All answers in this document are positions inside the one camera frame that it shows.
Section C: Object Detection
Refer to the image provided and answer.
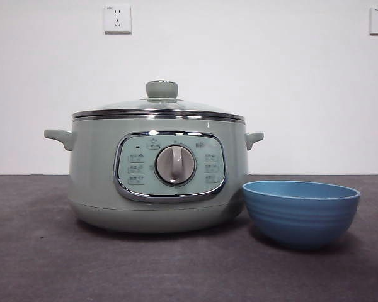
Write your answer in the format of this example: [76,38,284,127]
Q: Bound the glass lid with green knob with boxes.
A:
[71,80,246,123]

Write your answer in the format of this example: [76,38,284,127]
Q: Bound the pale green electric steamer pot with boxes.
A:
[43,115,265,234]

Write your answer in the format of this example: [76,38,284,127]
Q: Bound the blue ribbed bowl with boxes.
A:
[241,180,362,251]

